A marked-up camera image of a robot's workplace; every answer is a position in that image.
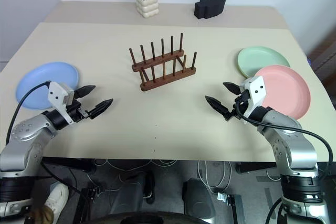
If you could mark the black foam block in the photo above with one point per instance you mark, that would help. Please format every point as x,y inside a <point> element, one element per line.
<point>210,7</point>

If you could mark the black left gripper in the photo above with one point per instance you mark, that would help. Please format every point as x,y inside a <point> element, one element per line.
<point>77,112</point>

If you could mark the white bubble plant pot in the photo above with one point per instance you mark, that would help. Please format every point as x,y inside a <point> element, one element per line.
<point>147,6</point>

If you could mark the black metal bracket with screws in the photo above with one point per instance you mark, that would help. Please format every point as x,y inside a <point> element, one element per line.
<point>236,208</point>

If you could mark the brown furry object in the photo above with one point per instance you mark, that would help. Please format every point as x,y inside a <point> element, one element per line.
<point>39,214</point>

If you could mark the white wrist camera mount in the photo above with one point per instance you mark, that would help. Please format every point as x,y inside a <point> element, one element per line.
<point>56,95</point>
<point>256,90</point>

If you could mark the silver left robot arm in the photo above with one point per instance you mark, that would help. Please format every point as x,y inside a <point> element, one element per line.
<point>26,134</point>

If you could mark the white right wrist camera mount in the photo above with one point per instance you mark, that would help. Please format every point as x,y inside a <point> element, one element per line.
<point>256,90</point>

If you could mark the grey rounded leg shape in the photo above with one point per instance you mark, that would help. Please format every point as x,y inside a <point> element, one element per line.
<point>131,192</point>
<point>199,197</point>

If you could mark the green plate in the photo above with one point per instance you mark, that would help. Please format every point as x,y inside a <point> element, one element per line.
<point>257,58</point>

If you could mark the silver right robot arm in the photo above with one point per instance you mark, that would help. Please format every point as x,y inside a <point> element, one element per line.
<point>291,142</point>

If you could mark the wooden dish rack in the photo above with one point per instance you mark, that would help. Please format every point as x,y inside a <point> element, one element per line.
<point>168,78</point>

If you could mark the white shoe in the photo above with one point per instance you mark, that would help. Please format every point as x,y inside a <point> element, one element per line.
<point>57,197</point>

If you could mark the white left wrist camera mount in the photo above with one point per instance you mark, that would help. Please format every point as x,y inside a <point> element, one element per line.
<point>56,95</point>

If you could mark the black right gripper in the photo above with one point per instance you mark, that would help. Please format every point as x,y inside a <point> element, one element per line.
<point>240,106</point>

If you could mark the pink-red plate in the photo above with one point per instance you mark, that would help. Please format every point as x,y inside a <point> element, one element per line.
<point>286,87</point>

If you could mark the blue plate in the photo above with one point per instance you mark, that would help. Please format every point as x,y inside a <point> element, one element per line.
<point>44,74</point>

